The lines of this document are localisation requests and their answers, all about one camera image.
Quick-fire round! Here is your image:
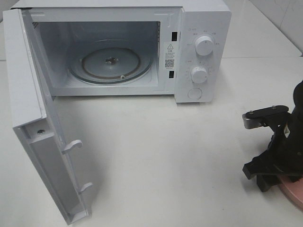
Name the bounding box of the white lower microwave knob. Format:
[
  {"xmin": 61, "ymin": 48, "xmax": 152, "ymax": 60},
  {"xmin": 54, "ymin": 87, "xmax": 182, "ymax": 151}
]
[{"xmin": 191, "ymin": 67, "xmax": 208, "ymax": 84}]

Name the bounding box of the glass microwave turntable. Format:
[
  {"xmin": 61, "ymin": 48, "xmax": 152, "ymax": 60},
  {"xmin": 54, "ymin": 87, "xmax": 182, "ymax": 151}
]
[{"xmin": 67, "ymin": 39, "xmax": 158, "ymax": 85}]

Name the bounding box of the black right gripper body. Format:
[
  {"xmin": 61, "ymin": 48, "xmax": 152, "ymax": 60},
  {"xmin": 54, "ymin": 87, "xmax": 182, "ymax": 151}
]
[{"xmin": 263, "ymin": 82, "xmax": 303, "ymax": 182}]

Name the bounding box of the white microwave knob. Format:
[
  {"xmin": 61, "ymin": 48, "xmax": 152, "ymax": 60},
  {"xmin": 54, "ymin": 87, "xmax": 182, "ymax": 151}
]
[
  {"xmin": 191, "ymin": 67, "xmax": 208, "ymax": 84},
  {"xmin": 195, "ymin": 35, "xmax": 214, "ymax": 56}
]

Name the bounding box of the white microwave oven body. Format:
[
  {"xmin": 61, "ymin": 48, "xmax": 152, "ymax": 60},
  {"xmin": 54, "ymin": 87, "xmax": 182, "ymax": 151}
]
[{"xmin": 10, "ymin": 0, "xmax": 232, "ymax": 103}]

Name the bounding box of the white upper microwave knob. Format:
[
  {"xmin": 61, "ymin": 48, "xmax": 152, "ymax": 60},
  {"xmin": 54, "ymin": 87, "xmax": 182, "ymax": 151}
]
[{"xmin": 195, "ymin": 35, "xmax": 214, "ymax": 56}]

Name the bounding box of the pink round plate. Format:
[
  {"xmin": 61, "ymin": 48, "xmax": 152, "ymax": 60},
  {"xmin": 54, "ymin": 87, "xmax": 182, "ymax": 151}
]
[{"xmin": 279, "ymin": 176, "xmax": 303, "ymax": 210}]

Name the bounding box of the white round door button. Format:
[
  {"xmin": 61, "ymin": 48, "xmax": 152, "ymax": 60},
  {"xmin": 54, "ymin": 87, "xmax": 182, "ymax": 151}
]
[{"xmin": 187, "ymin": 88, "xmax": 203, "ymax": 100}]

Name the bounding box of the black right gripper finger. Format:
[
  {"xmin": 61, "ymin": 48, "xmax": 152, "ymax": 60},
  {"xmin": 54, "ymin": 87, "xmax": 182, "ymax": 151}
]
[
  {"xmin": 257, "ymin": 175, "xmax": 281, "ymax": 192},
  {"xmin": 242, "ymin": 153, "xmax": 303, "ymax": 179}
]

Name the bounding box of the white microwave door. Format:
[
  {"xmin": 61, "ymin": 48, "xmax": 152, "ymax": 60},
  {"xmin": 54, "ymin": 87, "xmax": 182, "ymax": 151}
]
[{"xmin": 3, "ymin": 9, "xmax": 91, "ymax": 224}]

